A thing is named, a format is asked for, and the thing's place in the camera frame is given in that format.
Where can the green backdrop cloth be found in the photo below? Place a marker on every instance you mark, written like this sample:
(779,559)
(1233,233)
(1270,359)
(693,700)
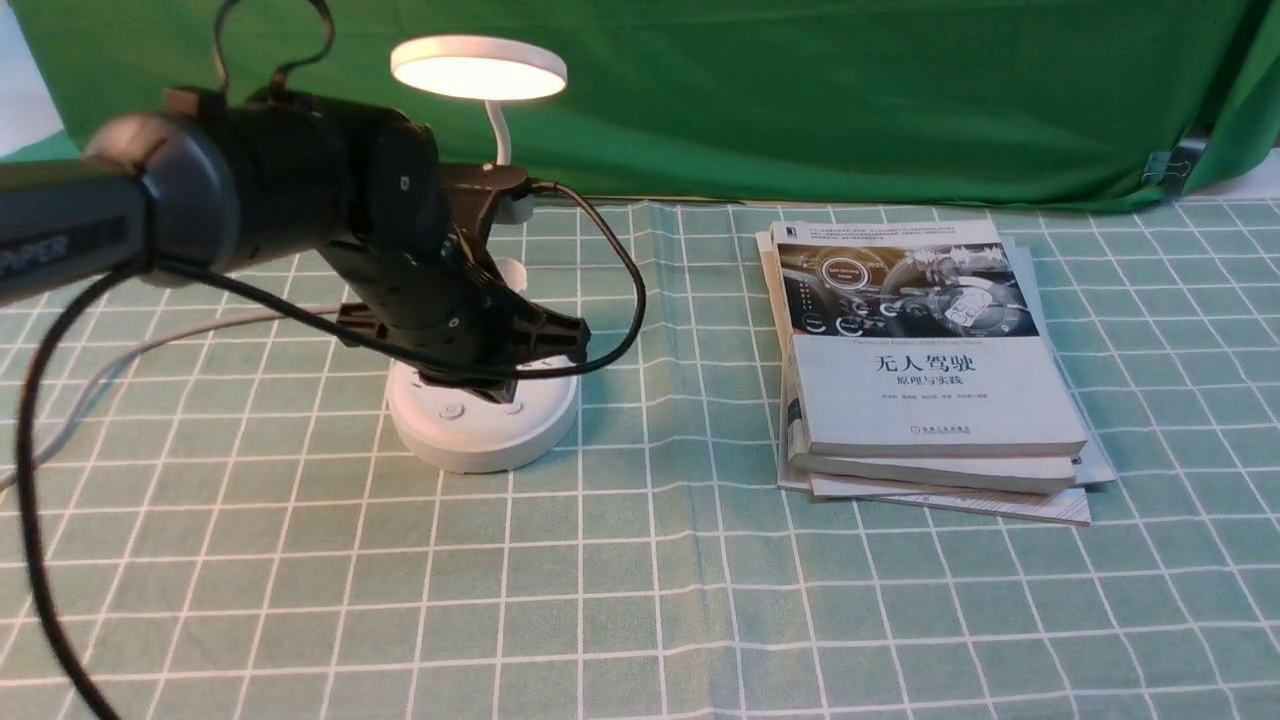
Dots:
(1041,104)

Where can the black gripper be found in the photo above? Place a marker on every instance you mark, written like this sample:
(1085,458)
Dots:
(459,314)

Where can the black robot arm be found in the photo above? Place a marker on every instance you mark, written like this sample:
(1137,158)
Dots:
(205,189)

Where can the white round desk lamp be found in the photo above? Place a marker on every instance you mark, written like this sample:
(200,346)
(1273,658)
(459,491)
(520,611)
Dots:
(448,429)

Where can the green checkered tablecloth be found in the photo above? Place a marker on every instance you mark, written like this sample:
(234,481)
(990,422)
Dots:
(237,531)

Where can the white top book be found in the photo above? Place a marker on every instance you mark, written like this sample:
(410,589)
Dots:
(930,330)

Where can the metal binder clip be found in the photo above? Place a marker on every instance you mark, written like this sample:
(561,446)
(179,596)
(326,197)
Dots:
(1169,171)

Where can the white book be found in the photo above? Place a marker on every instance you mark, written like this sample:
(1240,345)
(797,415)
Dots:
(930,330)
(853,477)

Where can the grey thin booklet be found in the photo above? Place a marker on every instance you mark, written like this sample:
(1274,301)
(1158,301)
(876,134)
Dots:
(1085,440)

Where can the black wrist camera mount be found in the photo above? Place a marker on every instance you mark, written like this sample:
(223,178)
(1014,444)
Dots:
(482,195)

